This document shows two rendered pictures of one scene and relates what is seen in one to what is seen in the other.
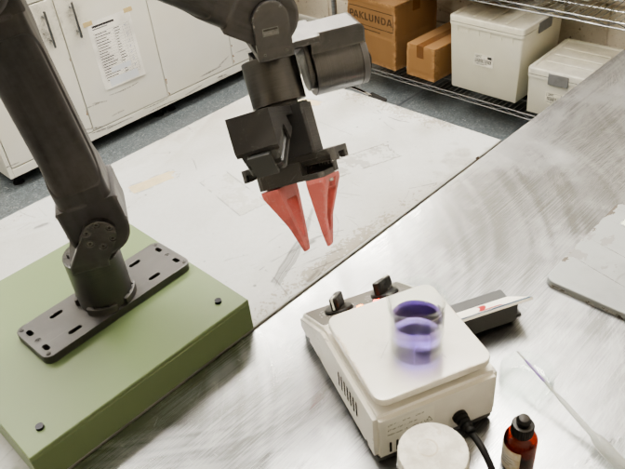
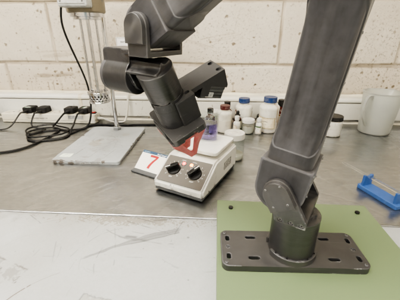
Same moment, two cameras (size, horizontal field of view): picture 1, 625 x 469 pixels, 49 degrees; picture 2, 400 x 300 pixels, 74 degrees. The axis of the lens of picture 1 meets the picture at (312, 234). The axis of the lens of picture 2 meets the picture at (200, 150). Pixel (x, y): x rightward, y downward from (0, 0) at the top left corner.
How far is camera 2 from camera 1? 101 cm
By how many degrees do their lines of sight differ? 105
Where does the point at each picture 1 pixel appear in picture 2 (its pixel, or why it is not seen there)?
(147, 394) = not seen: hidden behind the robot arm
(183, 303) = (247, 218)
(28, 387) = (363, 234)
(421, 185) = (35, 219)
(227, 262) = (179, 265)
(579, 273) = (111, 157)
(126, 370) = not seen: hidden behind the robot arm
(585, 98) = not seen: outside the picture
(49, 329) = (342, 250)
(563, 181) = (25, 178)
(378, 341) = (212, 143)
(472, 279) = (127, 178)
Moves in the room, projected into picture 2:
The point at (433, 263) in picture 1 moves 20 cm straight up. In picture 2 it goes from (122, 189) to (111, 106)
